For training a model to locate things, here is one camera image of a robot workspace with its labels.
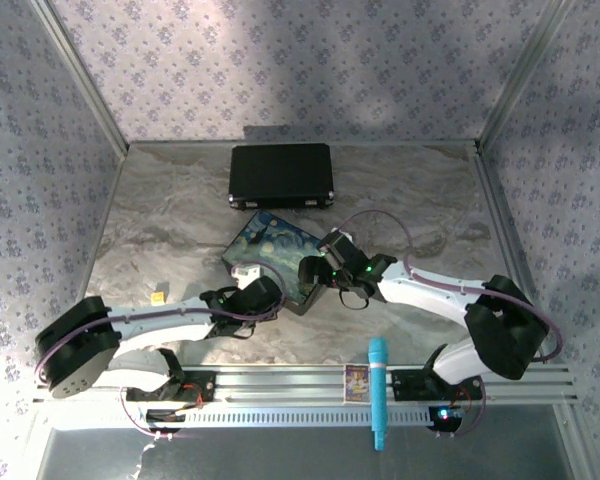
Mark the black hard case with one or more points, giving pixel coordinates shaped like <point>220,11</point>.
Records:
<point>280,172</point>

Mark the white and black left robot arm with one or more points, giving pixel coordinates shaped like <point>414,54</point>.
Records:
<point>155,324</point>

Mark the black controller board with LED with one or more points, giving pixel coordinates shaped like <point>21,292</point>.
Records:
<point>445,419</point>

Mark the aluminium mounting rail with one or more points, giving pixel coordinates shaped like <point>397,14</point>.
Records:
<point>280,382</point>

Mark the aluminium corner frame post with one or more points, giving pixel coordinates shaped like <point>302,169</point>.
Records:
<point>522,75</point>
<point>82,77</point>

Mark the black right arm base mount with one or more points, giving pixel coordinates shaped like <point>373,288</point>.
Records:
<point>410,385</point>

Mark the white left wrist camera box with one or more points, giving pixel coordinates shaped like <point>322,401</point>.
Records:
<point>245,274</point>

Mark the grey metal sheet panel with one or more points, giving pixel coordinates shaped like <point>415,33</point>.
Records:
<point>280,455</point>

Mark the small picture card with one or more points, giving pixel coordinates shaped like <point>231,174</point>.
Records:
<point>356,384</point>

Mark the aluminium side frame rail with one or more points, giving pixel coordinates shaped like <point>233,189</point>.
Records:
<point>499,220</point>

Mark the blue toy microphone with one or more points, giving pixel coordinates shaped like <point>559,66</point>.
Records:
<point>379,390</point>

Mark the small yellow cube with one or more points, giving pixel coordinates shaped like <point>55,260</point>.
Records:
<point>158,299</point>

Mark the black connector module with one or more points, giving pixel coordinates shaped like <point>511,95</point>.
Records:
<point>162,416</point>

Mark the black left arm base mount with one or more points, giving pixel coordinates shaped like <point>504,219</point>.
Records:
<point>200,387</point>

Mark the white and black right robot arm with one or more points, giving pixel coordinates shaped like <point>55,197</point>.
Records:
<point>430,295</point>

